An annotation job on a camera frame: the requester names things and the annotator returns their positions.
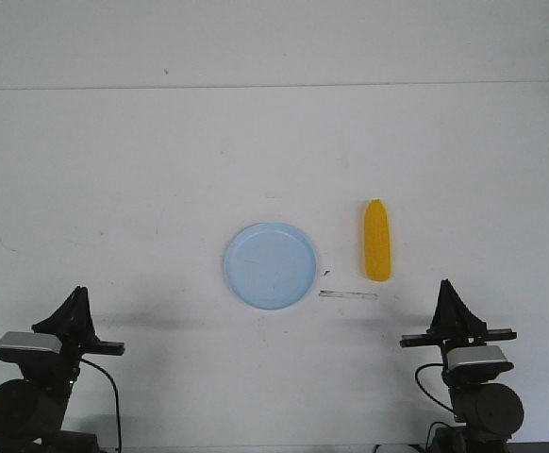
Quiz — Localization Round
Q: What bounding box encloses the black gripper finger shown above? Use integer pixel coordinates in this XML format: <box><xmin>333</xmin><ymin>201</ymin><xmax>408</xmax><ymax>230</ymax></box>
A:
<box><xmin>31</xmin><ymin>286</ymin><xmax>82</xmax><ymax>343</ymax></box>
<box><xmin>446</xmin><ymin>280</ymin><xmax>487</xmax><ymax>335</ymax></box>
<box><xmin>78</xmin><ymin>287</ymin><xmax>100</xmax><ymax>344</ymax></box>
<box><xmin>427</xmin><ymin>279</ymin><xmax>451</xmax><ymax>335</ymax></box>

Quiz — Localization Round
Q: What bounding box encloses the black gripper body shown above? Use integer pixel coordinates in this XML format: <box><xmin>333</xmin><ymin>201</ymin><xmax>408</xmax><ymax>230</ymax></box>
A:
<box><xmin>60</xmin><ymin>341</ymin><xmax>125</xmax><ymax>378</ymax></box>
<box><xmin>399</xmin><ymin>328</ymin><xmax>517</xmax><ymax>349</ymax></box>

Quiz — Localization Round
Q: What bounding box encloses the yellow corn cob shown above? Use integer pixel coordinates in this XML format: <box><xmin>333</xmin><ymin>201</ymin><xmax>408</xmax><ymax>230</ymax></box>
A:
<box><xmin>363</xmin><ymin>199</ymin><xmax>392</xmax><ymax>282</ymax></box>

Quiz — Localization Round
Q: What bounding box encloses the light blue round plate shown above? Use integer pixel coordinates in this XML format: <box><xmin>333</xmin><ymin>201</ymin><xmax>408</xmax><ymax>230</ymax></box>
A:
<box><xmin>223</xmin><ymin>223</ymin><xmax>318</xmax><ymax>310</ymax></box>

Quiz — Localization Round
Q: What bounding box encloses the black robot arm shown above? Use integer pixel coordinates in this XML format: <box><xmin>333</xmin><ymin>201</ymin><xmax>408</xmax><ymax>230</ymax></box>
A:
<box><xmin>399</xmin><ymin>279</ymin><xmax>524</xmax><ymax>452</ymax></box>
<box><xmin>0</xmin><ymin>286</ymin><xmax>125</xmax><ymax>452</ymax></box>

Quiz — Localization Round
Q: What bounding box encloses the clear tape strip horizontal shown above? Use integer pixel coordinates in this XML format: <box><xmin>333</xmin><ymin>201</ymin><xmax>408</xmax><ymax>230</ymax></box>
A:
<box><xmin>319</xmin><ymin>290</ymin><xmax>378</xmax><ymax>301</ymax></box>

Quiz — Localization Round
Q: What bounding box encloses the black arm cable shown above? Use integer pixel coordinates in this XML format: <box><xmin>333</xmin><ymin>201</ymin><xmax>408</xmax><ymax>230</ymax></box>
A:
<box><xmin>414</xmin><ymin>361</ymin><xmax>458</xmax><ymax>416</ymax></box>
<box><xmin>79</xmin><ymin>358</ymin><xmax>124</xmax><ymax>450</ymax></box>

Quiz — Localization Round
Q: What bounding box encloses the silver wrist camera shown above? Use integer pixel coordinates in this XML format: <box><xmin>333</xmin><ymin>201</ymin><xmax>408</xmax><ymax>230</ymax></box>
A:
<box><xmin>0</xmin><ymin>331</ymin><xmax>62</xmax><ymax>364</ymax></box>
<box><xmin>447</xmin><ymin>345</ymin><xmax>514</xmax><ymax>373</ymax></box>

